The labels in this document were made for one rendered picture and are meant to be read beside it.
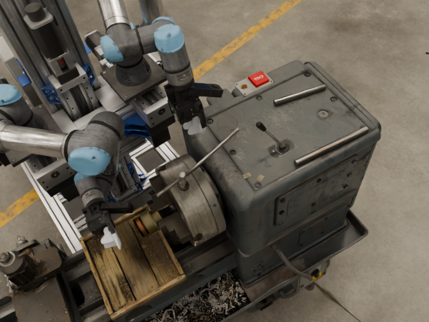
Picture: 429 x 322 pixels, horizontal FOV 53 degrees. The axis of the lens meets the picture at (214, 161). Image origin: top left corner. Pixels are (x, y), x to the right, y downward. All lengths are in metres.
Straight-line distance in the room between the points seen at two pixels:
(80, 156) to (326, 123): 0.83
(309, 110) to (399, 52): 2.32
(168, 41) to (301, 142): 0.59
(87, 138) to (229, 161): 0.46
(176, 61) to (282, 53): 2.56
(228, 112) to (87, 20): 2.97
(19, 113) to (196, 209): 0.74
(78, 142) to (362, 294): 1.81
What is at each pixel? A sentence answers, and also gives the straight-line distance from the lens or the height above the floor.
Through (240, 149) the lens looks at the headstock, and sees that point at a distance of 1.45.
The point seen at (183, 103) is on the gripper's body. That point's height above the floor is 1.52.
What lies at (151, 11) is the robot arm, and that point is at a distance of 1.67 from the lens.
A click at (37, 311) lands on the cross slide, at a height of 0.97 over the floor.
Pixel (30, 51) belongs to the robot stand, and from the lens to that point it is 1.82.
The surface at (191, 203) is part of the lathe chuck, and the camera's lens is 1.41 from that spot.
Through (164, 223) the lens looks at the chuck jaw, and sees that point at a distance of 1.51.
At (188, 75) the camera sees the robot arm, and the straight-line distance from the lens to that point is 1.20.
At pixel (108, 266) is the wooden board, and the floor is 0.88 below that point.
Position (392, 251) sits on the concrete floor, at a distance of 2.75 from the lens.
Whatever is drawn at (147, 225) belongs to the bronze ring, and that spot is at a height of 1.11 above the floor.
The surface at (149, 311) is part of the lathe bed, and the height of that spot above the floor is 0.71.
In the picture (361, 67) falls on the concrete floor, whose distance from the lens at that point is 3.63.
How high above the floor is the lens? 2.43
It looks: 55 degrees down
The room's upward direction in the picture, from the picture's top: 8 degrees counter-clockwise
